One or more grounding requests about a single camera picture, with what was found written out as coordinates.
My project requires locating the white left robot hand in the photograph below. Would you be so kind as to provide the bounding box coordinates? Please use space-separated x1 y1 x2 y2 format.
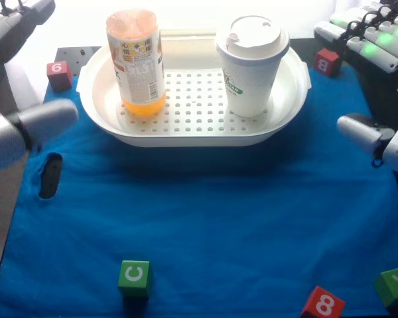
0 0 80 175

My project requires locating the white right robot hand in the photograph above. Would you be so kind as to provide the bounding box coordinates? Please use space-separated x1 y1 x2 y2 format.
313 0 398 175

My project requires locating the orange juice bottle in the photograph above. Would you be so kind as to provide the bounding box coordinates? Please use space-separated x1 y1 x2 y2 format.
105 9 167 117

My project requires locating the white paper coffee cup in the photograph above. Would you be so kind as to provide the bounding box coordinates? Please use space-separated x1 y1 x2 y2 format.
215 15 291 118

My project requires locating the white plastic bowl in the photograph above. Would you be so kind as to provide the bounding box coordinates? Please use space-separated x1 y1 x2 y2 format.
76 29 312 148

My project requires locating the red block with 6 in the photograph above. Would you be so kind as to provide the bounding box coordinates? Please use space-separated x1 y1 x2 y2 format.
46 60 74 93

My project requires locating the red block with B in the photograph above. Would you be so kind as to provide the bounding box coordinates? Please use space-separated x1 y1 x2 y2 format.
313 48 342 78

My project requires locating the green block with Y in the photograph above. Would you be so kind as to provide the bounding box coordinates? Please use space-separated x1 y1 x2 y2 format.
373 266 398 309

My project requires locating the red block with 8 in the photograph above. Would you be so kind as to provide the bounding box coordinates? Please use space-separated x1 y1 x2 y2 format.
300 286 346 318

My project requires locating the blue table cloth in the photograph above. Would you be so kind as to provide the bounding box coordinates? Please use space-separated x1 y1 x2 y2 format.
0 64 398 318

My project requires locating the green block with C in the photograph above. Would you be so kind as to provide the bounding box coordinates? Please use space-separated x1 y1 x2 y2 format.
117 260 153 299

